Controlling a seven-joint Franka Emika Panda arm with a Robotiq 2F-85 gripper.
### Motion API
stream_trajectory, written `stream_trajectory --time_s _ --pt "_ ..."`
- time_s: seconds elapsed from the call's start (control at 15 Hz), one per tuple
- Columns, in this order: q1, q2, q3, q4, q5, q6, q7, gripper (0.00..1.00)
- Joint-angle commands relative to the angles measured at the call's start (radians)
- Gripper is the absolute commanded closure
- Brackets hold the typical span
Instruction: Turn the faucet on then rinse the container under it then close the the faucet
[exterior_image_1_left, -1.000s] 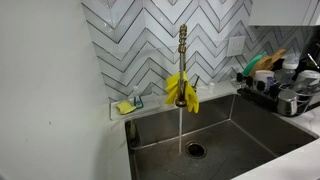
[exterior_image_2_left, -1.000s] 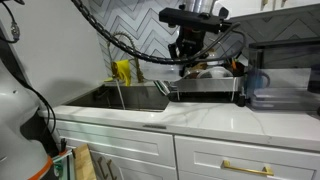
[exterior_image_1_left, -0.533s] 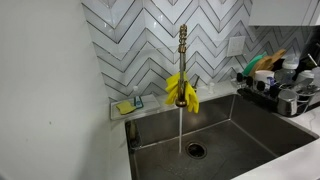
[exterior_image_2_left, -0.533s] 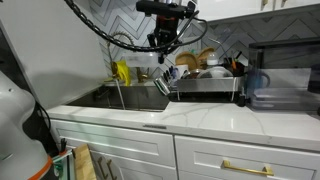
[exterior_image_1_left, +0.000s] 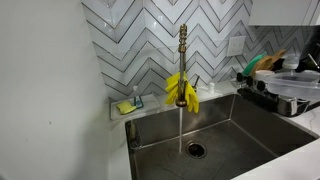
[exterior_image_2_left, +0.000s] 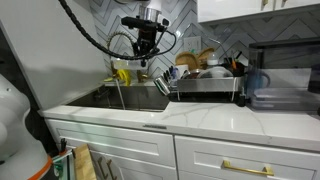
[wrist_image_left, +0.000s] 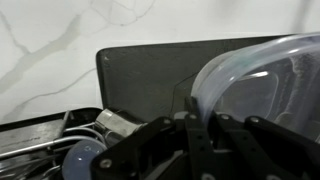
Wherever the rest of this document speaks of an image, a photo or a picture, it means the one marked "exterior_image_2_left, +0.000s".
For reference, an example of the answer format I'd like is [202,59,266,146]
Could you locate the white wall outlet plate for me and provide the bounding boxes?
[183,35,202,54]

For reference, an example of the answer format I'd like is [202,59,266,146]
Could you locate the white cup with blue label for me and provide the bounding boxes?
[175,64,190,80]

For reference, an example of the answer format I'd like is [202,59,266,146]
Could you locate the small black bottle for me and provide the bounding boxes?
[237,86,247,108]

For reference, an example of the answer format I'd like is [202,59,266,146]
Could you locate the steel dish rack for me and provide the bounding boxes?
[168,64,246,103]

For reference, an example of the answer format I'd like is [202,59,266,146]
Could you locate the clear storage container stack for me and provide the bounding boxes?
[250,87,320,112]

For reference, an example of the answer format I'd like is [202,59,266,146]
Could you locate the steel utensil cup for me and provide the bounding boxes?
[153,75,172,97]

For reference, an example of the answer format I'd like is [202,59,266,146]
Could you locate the stainless steel sink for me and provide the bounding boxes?
[64,84,171,113]

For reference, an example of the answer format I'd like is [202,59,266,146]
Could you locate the blue water pitcher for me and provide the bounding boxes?
[246,66,272,99]

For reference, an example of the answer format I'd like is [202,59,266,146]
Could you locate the white upper cabinet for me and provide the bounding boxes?
[197,0,320,24]

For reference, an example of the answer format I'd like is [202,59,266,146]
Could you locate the gold drawer handle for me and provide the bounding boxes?
[222,160,275,177]

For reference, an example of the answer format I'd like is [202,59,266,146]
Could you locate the black utensil holder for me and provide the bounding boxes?
[222,49,247,78]

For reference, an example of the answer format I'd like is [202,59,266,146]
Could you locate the black countertop appliance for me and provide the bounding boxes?
[248,37,320,94]

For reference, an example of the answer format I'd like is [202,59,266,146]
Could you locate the bronze cabinet door handle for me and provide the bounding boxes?
[106,159,118,180]
[96,156,108,180]

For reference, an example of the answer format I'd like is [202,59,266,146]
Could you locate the glass pot lid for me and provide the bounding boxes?
[181,68,204,80]

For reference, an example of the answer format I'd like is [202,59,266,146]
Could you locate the white base cabinet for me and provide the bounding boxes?
[44,118,320,180]

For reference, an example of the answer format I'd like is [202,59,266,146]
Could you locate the yellow cloth on faucet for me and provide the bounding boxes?
[116,68,132,87]

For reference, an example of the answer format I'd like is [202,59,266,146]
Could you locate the wooden board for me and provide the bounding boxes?
[72,143,98,180]

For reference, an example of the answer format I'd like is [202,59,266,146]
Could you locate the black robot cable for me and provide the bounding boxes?
[58,0,178,62]

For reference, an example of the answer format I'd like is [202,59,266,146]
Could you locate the round wooden plate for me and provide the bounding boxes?
[174,51,198,72]
[196,46,216,70]

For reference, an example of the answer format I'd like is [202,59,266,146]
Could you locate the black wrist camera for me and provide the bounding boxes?
[120,15,168,32]

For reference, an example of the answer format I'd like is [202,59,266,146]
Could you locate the clear plastic bowl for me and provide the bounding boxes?
[199,65,234,80]

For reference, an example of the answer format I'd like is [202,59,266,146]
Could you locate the metal robot cart frame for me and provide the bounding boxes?
[51,138,76,180]

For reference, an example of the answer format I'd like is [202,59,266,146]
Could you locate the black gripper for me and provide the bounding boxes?
[132,29,158,68]

